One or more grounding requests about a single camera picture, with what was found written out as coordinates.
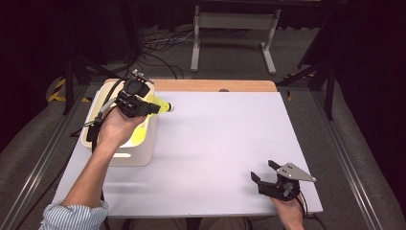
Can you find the black metal stand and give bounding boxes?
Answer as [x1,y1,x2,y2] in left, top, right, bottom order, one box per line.
[276,60,336,122]

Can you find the black tripod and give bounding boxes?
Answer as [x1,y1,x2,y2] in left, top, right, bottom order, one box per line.
[61,54,123,116]

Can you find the white plastic bin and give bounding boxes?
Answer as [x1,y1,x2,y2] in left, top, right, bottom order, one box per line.
[79,80,159,167]

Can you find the grey cable plug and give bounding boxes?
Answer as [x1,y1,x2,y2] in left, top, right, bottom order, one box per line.
[99,98,118,113]

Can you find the tangle of black floor cables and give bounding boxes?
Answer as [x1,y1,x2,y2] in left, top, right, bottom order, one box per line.
[140,27,195,81]

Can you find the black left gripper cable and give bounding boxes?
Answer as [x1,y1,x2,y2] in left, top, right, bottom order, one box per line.
[84,78,128,230]

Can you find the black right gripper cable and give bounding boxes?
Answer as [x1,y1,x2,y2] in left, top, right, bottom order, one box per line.
[295,191,327,230]

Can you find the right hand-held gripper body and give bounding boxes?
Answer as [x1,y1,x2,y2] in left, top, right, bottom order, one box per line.
[258,162,318,202]

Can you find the metal frame stand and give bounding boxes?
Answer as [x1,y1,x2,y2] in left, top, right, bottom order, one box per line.
[190,4,282,76]

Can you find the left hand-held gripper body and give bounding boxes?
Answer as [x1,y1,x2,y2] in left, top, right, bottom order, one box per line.
[114,68,155,119]

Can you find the striped shirt sleeve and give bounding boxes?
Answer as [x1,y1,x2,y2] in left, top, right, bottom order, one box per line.
[39,200,109,230]

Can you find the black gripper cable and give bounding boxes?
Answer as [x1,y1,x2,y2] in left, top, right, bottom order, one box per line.
[295,191,327,230]
[84,78,128,230]

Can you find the metal floor rail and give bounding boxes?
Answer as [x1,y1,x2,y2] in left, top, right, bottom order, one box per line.
[310,90,389,230]
[0,84,94,230]

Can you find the person's left hand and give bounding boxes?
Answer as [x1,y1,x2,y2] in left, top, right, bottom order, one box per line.
[95,108,149,157]

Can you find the person's right hand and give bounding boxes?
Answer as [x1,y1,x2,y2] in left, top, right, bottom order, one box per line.
[270,195,305,230]

